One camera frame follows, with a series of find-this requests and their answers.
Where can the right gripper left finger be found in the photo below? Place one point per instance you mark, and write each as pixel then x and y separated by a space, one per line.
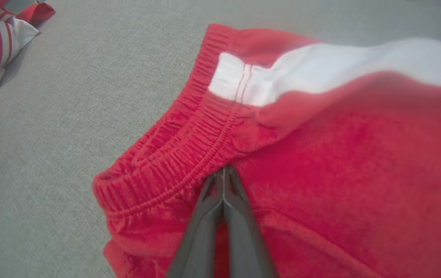
pixel 201 239

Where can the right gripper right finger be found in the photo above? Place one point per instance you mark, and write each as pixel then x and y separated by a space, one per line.
pixel 247 239

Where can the red Bulls 23 shorts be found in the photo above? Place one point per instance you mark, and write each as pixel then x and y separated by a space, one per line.
pixel 340 173

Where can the grey fabric sofa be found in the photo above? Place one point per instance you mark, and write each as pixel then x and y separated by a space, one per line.
pixel 69 116

